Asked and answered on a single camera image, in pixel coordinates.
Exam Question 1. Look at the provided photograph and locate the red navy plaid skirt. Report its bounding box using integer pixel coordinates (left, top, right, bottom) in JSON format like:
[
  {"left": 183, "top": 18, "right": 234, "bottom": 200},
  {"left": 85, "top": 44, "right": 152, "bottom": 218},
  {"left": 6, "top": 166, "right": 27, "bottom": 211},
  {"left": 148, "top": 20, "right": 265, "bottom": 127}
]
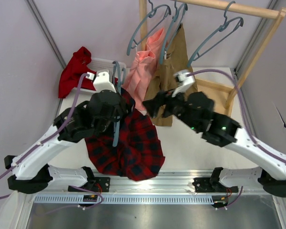
[{"left": 85, "top": 90, "right": 165, "bottom": 181}]

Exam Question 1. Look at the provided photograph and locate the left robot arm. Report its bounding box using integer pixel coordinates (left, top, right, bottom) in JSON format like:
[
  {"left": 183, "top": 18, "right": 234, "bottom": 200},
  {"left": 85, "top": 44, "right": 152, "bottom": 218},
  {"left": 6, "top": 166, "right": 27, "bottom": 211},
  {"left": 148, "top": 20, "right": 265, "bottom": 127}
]
[{"left": 4, "top": 90, "right": 133, "bottom": 194}]

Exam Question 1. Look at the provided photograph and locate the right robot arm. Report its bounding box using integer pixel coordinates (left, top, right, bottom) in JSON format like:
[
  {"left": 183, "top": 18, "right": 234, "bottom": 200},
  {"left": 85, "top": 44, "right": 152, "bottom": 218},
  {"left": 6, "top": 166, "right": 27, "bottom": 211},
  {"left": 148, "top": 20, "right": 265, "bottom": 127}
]
[{"left": 143, "top": 91, "right": 286, "bottom": 198}]

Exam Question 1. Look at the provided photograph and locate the pink skirt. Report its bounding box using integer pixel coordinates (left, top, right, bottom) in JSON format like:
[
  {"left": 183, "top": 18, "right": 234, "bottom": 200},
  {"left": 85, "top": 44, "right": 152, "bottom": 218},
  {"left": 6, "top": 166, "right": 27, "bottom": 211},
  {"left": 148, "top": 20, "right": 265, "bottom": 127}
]
[{"left": 122, "top": 28, "right": 166, "bottom": 111}]

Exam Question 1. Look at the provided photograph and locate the tan skirt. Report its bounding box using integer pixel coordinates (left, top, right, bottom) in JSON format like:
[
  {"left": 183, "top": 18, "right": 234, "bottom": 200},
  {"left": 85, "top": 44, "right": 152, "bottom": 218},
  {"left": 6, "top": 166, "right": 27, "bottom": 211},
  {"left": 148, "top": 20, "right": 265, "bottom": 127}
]
[{"left": 143, "top": 23, "right": 199, "bottom": 127}]

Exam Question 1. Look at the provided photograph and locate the blue hanger holding tan skirt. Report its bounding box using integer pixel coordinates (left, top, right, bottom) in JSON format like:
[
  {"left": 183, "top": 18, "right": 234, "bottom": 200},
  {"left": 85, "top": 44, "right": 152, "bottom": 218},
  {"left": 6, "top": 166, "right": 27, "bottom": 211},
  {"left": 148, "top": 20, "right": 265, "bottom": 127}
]
[{"left": 159, "top": 0, "right": 188, "bottom": 64}]

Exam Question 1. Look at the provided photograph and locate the white plastic basket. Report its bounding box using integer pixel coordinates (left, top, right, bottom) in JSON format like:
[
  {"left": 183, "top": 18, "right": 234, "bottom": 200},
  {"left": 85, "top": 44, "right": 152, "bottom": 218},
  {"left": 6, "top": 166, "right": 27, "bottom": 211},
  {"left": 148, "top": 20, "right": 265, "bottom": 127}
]
[{"left": 71, "top": 57, "right": 127, "bottom": 94}]

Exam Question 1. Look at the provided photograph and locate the red garment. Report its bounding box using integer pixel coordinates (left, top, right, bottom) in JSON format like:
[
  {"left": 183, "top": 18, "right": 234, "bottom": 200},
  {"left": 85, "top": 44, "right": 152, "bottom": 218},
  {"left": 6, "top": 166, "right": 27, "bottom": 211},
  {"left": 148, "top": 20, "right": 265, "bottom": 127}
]
[{"left": 58, "top": 46, "right": 96, "bottom": 99}]

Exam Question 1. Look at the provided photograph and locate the wooden clothes rack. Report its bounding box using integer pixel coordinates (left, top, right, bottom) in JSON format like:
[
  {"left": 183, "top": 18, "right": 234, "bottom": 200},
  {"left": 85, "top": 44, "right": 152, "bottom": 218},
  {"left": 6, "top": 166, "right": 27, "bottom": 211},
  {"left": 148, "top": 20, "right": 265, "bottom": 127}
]
[{"left": 138, "top": 0, "right": 286, "bottom": 116}]

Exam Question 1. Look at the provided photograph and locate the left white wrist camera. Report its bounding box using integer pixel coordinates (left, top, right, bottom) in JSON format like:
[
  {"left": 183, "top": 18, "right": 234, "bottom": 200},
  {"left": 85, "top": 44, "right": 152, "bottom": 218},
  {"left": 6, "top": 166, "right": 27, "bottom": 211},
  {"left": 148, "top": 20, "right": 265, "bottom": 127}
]
[{"left": 85, "top": 69, "right": 117, "bottom": 93}]

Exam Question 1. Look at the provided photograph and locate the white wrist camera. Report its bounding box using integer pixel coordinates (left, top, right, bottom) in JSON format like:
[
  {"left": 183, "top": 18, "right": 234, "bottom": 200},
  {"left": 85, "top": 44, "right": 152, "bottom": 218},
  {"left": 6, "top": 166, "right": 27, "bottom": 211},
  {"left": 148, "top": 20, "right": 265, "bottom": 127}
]
[
  {"left": 85, "top": 69, "right": 117, "bottom": 93},
  {"left": 172, "top": 70, "right": 195, "bottom": 97}
]

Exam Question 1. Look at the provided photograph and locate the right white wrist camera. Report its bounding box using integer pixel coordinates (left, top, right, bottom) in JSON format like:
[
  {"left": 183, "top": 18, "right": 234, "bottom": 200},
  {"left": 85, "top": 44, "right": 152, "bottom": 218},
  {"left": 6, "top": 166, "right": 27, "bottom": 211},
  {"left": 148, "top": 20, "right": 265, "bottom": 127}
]
[{"left": 172, "top": 70, "right": 195, "bottom": 97}]

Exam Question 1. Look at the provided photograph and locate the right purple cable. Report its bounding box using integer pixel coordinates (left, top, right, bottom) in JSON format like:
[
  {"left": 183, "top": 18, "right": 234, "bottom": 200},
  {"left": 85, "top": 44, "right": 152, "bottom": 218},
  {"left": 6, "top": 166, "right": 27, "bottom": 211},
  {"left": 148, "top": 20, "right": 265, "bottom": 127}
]
[{"left": 188, "top": 69, "right": 286, "bottom": 165}]

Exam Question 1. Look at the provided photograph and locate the purple cable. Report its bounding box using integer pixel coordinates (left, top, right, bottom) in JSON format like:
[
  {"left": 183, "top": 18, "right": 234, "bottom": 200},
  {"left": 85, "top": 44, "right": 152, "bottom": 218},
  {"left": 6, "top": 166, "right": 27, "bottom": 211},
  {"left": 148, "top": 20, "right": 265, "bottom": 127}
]
[
  {"left": 188, "top": 69, "right": 286, "bottom": 165},
  {"left": 0, "top": 73, "right": 92, "bottom": 201}
]

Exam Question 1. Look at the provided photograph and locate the white slotted cable duct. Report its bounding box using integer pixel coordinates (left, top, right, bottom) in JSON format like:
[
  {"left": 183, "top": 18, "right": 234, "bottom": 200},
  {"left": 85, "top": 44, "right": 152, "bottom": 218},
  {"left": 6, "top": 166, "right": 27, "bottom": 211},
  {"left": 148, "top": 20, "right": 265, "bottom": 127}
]
[{"left": 34, "top": 194, "right": 227, "bottom": 205}]

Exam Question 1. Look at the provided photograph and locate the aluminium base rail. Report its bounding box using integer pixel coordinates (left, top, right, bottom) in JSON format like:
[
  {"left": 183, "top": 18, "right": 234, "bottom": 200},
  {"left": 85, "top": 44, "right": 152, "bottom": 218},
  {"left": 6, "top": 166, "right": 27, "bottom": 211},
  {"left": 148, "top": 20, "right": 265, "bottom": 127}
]
[{"left": 23, "top": 169, "right": 277, "bottom": 195}]

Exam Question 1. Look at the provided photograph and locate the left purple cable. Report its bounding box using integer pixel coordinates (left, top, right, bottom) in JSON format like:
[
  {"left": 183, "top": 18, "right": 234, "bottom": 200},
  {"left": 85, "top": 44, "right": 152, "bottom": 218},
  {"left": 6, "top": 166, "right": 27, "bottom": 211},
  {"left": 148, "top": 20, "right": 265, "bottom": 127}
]
[{"left": 0, "top": 73, "right": 92, "bottom": 201}]

